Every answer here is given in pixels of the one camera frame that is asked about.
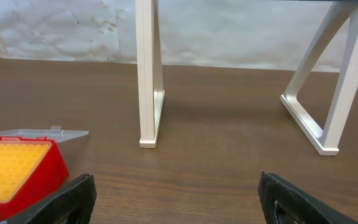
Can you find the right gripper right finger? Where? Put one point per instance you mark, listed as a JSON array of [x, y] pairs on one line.
[[291, 202]]

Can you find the white and blue stand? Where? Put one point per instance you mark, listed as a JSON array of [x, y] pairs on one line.
[[149, 77]]

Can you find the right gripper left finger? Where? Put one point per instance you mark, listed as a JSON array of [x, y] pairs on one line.
[[64, 202]]

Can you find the red and yellow tip box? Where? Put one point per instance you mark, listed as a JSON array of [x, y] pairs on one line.
[[11, 169]]

